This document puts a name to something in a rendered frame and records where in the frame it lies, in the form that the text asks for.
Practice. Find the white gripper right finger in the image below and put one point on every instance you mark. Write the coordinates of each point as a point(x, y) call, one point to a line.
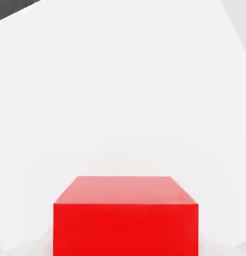
point(201, 247)

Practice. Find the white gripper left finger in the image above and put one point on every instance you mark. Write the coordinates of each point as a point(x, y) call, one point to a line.
point(49, 245)

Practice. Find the small red cube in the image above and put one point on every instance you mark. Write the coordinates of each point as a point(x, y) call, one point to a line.
point(126, 228)

